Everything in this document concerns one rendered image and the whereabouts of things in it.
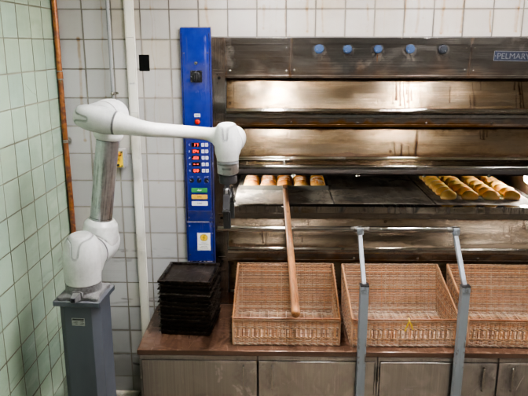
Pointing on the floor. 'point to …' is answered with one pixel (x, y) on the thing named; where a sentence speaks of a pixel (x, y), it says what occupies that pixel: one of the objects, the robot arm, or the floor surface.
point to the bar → (368, 291)
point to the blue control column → (198, 95)
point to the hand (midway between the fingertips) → (229, 220)
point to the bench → (316, 367)
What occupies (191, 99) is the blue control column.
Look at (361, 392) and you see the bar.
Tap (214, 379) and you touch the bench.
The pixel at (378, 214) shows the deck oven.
